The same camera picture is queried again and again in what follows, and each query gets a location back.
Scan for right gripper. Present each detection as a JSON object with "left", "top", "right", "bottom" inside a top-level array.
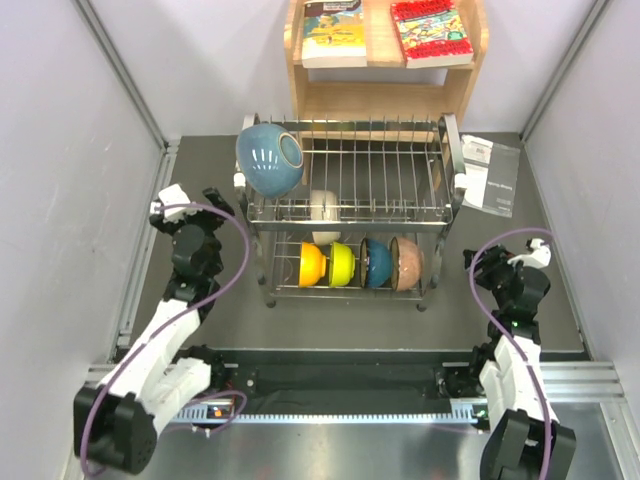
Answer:
[{"left": 463, "top": 244, "right": 527, "bottom": 311}]

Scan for large blue ceramic bowl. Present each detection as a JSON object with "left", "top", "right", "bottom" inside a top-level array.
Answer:
[{"left": 236, "top": 123, "right": 303, "bottom": 199}]

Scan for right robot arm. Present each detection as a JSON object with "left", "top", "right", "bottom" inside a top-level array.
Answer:
[{"left": 463, "top": 238, "right": 577, "bottom": 479}]

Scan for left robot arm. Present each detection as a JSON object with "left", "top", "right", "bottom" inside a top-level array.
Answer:
[{"left": 73, "top": 184, "right": 235, "bottom": 476}]

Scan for steel two-tier dish rack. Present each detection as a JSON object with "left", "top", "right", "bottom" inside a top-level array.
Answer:
[{"left": 233, "top": 113, "right": 466, "bottom": 311}]

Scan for pink speckled bowl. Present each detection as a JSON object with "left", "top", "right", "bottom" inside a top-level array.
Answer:
[{"left": 390, "top": 236, "right": 424, "bottom": 292}]

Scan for grey booklet in plastic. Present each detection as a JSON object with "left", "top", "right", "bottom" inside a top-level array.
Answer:
[{"left": 461, "top": 134, "right": 521, "bottom": 218}]

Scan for small teal blue bowl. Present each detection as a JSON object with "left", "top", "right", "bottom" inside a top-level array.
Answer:
[{"left": 360, "top": 237, "right": 393, "bottom": 288}]

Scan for orange bowl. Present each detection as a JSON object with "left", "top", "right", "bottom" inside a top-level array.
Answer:
[{"left": 298, "top": 242, "right": 327, "bottom": 288}]

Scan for cream ceramic bowl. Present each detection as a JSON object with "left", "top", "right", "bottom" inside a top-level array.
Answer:
[{"left": 310, "top": 190, "right": 341, "bottom": 246}]

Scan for lime green bowl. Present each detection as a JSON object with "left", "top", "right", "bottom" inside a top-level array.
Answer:
[{"left": 329, "top": 242, "right": 356, "bottom": 288}]

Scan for wooden shelf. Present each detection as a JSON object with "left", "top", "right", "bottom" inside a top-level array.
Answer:
[{"left": 283, "top": 1, "right": 489, "bottom": 123}]

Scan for yellow cover book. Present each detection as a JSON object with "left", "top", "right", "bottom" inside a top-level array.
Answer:
[{"left": 301, "top": 1, "right": 367, "bottom": 69}]

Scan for red cover book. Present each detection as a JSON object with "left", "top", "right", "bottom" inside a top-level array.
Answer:
[{"left": 390, "top": 1, "right": 474, "bottom": 69}]

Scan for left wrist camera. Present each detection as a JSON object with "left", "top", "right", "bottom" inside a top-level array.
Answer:
[{"left": 149, "top": 183, "right": 191, "bottom": 223}]

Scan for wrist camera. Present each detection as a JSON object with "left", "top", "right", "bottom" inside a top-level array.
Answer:
[
  {"left": 507, "top": 238, "right": 552, "bottom": 269},
  {"left": 149, "top": 183, "right": 191, "bottom": 223}
]

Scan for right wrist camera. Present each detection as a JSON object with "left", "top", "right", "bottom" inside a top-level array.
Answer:
[{"left": 507, "top": 238, "right": 552, "bottom": 269}]

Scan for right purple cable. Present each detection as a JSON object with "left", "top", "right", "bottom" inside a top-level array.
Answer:
[{"left": 469, "top": 228, "right": 562, "bottom": 480}]

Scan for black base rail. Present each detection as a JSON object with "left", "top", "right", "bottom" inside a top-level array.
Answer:
[{"left": 179, "top": 345, "right": 486, "bottom": 415}]

